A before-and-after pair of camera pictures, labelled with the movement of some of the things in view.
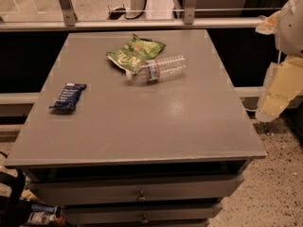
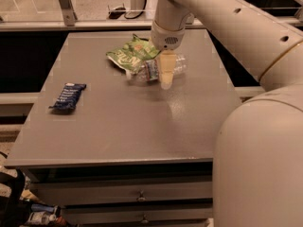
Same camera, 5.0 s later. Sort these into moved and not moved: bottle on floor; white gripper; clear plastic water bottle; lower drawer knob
Moved: white gripper
Not moved: lower drawer knob; bottle on floor; clear plastic water bottle
